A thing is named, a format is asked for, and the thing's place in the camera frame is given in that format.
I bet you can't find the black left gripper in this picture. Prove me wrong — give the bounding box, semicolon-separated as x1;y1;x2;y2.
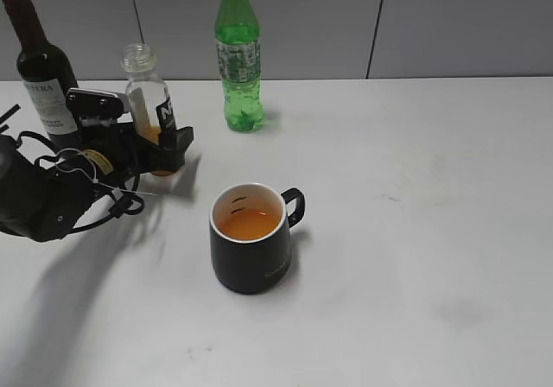
80;118;194;180

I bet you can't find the NFC orange juice bottle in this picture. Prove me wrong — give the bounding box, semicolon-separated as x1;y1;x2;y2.
121;43;176;149

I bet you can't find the black mug white interior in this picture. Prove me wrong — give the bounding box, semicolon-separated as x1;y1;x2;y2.
209;182;306;295

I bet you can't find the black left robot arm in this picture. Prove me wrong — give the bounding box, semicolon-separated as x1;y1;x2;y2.
1;123;194;242

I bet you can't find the white zip tie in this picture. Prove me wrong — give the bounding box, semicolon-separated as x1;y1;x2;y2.
54;148;160;198

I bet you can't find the dark red wine bottle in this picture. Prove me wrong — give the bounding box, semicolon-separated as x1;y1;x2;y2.
2;0;81;149

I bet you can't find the green plastic soda bottle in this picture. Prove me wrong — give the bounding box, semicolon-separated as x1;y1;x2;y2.
214;0;264;132

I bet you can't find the black cable loop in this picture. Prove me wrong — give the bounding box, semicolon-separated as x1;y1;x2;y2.
16;130;146;232

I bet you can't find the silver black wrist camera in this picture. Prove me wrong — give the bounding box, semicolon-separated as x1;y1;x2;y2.
66;87;126;120

